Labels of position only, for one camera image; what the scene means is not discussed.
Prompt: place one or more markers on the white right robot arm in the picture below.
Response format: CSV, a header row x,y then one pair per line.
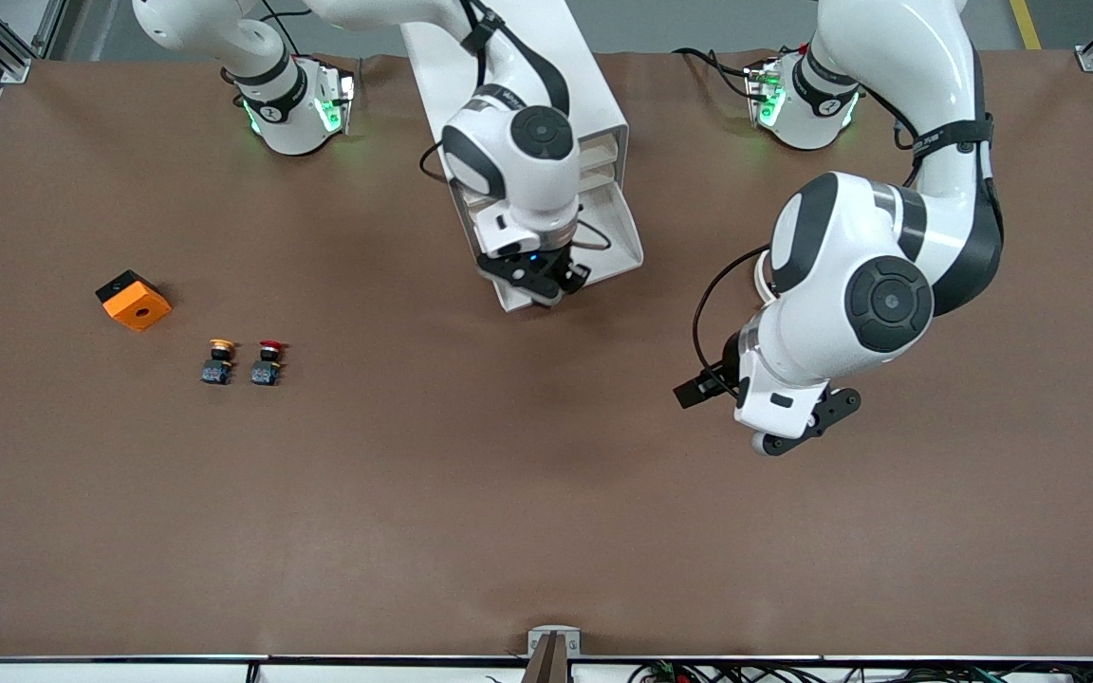
x,y
509,161

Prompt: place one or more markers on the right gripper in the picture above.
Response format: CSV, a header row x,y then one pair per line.
x,y
567,272

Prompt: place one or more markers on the grey metal bracket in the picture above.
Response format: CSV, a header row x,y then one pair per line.
x,y
537,643

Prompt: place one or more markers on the grey vertical mounting post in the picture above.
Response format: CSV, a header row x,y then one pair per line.
x,y
546,669

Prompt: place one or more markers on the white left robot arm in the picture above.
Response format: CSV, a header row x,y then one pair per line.
x,y
831,285

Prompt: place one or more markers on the brown table cover sheet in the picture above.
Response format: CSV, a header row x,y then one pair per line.
x,y
546,474

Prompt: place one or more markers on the red push button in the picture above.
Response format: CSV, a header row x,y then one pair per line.
x,y
265,375

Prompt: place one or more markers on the yellow push button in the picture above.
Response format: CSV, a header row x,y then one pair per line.
x,y
217,373

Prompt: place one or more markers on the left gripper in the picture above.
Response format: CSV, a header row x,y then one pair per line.
x,y
728,371

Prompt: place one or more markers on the orange button enclosure box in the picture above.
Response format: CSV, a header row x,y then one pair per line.
x,y
138,308

